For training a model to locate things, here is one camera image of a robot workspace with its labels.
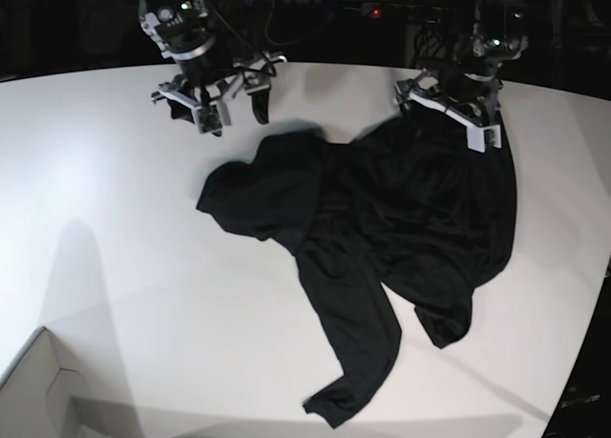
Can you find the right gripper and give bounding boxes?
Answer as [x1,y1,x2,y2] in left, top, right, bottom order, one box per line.
[151,52,286,136]

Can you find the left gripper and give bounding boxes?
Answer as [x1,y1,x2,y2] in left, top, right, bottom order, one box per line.
[394,60,502,151]

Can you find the black long-sleeve t-shirt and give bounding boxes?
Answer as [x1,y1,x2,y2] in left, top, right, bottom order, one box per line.
[197,113,517,428]

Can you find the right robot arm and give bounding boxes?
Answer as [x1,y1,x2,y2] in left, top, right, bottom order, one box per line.
[137,0,286,136]

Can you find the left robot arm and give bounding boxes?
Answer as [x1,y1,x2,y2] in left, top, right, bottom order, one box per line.
[394,0,528,153]

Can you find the black power strip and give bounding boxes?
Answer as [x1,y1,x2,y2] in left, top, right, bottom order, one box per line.
[360,3,468,24]

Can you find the white cardboard box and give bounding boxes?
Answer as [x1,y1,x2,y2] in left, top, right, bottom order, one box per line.
[1,328,96,438]

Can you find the tangled cables on floor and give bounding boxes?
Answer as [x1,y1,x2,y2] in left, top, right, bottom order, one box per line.
[200,0,335,57]

